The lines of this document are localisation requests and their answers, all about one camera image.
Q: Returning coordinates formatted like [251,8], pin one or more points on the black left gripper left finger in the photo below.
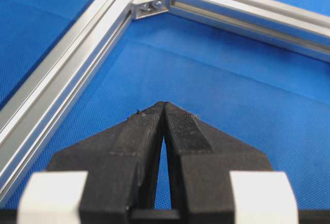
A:
[96,180]

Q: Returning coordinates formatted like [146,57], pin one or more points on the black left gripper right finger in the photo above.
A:
[217,178]

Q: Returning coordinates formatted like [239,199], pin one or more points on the aluminium extrusion frame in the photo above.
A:
[34,113]

